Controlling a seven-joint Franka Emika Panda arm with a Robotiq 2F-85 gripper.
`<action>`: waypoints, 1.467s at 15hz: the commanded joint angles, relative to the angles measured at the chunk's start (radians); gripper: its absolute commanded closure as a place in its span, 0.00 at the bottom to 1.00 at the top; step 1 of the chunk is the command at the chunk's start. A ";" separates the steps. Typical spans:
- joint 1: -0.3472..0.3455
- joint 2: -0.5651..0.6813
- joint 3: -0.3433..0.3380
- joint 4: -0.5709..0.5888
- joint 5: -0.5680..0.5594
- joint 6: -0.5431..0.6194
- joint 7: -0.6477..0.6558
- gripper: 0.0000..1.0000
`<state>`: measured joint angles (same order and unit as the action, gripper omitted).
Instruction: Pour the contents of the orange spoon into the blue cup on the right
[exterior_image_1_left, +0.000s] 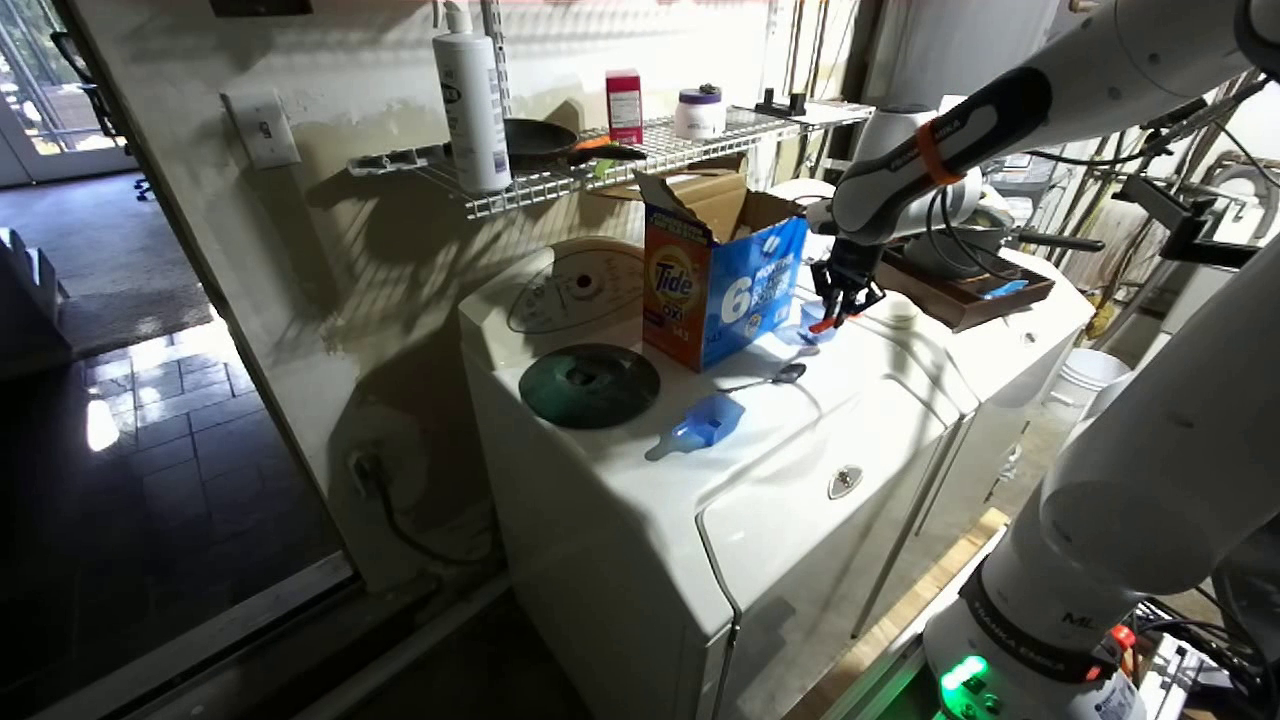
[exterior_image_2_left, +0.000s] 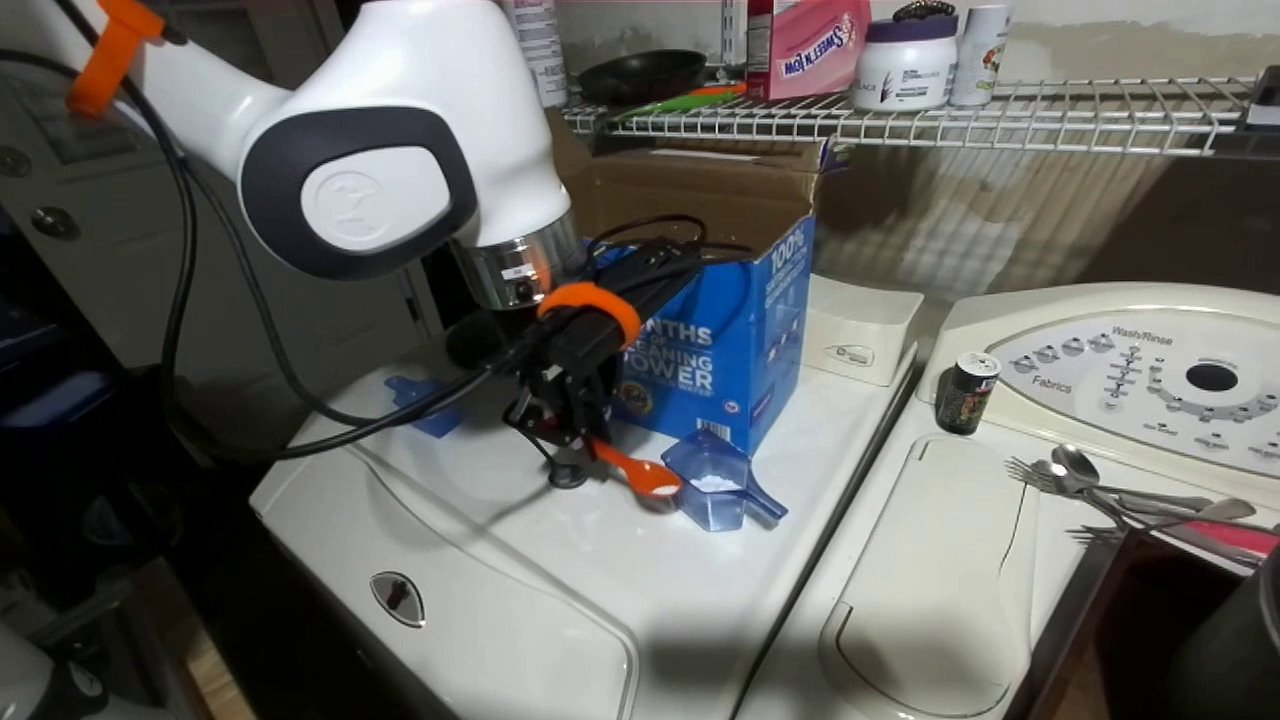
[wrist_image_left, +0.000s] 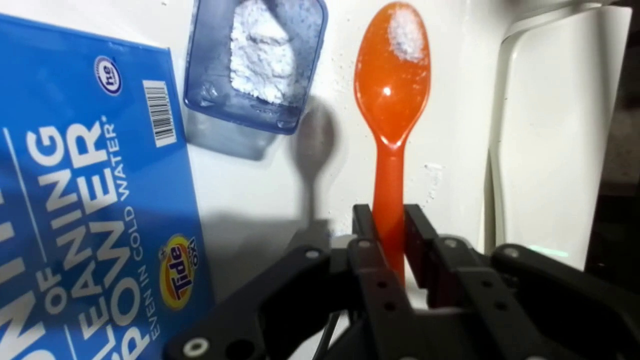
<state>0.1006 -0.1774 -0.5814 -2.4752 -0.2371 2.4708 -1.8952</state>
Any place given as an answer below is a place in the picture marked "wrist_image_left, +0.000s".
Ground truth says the blue detergent box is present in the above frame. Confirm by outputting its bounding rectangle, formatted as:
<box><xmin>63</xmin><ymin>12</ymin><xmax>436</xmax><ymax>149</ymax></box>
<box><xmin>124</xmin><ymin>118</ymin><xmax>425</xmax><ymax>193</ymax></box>
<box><xmin>0</xmin><ymin>13</ymin><xmax>216</xmax><ymax>360</ymax></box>

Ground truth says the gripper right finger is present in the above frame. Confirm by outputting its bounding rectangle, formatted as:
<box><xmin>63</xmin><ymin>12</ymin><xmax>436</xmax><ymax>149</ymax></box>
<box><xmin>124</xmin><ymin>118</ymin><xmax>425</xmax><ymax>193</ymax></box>
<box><xmin>404</xmin><ymin>204</ymin><xmax>640</xmax><ymax>360</ymax></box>

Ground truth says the white washing machine lid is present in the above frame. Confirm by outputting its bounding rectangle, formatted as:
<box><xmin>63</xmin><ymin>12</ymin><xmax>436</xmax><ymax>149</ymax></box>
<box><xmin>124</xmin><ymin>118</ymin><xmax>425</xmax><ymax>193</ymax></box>
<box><xmin>482</xmin><ymin>4</ymin><xmax>633</xmax><ymax>271</ymax></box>

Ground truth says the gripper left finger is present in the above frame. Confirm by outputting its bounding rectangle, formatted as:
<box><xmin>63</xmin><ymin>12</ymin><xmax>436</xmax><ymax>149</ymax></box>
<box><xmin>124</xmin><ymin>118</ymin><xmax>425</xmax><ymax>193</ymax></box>
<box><xmin>164</xmin><ymin>203</ymin><xmax>418</xmax><ymax>360</ymax></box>

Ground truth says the orange plastic spoon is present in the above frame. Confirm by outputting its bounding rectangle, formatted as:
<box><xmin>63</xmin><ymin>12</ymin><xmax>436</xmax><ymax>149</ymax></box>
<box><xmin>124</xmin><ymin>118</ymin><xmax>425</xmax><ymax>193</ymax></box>
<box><xmin>354</xmin><ymin>1</ymin><xmax>432</xmax><ymax>287</ymax></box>

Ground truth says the blue plastic cup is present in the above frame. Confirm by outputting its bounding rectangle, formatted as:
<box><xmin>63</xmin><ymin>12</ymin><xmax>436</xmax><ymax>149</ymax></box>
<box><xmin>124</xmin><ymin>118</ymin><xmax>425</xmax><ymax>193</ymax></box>
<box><xmin>183</xmin><ymin>0</ymin><xmax>329</xmax><ymax>135</ymax></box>

